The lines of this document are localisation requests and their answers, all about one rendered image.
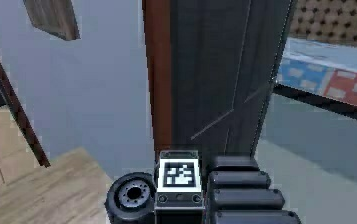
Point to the brown framed wall picture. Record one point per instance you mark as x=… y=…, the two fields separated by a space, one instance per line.
x=54 y=16

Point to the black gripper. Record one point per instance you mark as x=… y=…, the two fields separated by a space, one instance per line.
x=129 y=196

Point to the bed with patchwork blanket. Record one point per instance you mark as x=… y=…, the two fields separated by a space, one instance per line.
x=329 y=76

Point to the dark grey room door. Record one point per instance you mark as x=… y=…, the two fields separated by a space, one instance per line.
x=219 y=76

